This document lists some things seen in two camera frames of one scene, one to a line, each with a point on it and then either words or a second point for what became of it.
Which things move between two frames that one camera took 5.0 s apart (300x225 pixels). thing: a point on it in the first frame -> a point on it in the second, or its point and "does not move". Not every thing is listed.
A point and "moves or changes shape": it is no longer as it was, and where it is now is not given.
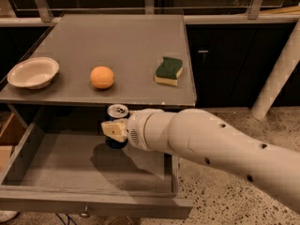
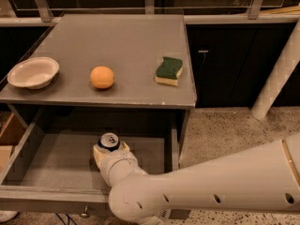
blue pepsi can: [114, 112] moves or changes shape
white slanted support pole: [279, 76] does not move
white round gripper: [137, 129] -> [112, 158]
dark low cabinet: [232, 62] does not move
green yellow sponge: [168, 71] does not move
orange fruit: [101, 77] does not move
